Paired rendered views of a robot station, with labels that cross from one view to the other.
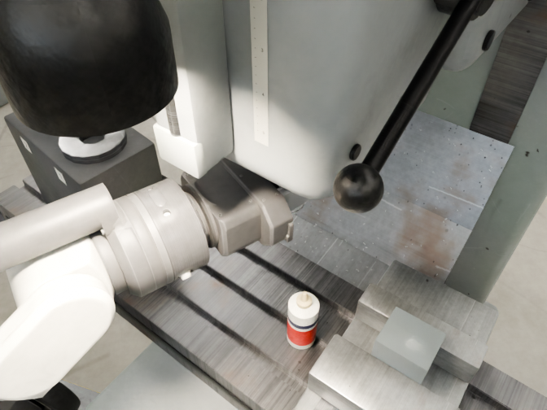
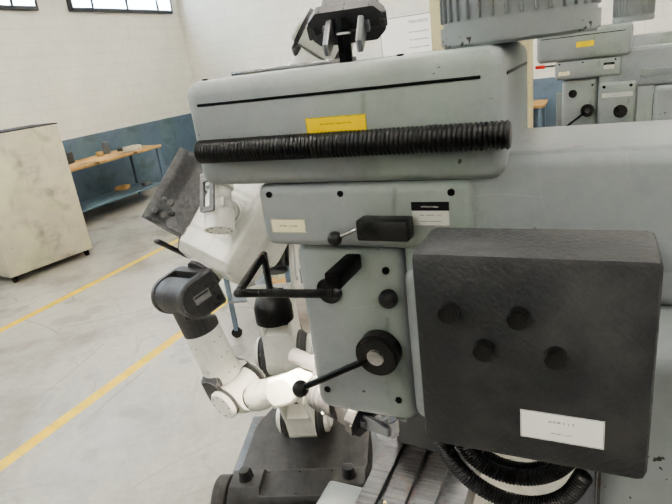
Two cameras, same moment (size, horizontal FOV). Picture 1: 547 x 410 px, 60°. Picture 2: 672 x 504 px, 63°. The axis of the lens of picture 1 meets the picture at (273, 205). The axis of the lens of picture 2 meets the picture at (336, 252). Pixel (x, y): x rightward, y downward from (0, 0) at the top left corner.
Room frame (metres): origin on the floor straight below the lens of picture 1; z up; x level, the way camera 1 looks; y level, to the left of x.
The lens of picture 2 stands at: (0.15, -0.87, 1.90)
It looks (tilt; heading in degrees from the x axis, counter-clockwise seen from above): 19 degrees down; 80
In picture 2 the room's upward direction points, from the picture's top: 7 degrees counter-clockwise
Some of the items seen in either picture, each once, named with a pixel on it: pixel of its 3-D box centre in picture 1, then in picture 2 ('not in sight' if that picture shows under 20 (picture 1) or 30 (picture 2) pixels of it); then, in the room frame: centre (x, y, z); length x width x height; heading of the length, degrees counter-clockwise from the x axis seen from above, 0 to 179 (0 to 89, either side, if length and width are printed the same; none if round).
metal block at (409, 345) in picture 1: (405, 350); not in sight; (0.25, -0.15, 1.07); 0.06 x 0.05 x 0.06; 54
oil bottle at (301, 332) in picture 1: (303, 316); not in sight; (0.33, -0.04, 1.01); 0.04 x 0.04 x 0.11
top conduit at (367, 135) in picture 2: not in sight; (335, 144); (0.30, -0.15, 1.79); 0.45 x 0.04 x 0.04; 143
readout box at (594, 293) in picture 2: not in sight; (530, 347); (0.40, -0.46, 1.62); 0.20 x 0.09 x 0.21; 143
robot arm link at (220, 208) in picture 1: (204, 215); (350, 403); (0.31, 0.07, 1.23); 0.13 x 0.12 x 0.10; 34
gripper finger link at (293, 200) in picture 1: (300, 196); (375, 427); (0.33, -0.03, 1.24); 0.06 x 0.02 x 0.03; 124
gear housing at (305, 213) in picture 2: not in sight; (385, 195); (0.39, -0.04, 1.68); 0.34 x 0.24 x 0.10; 143
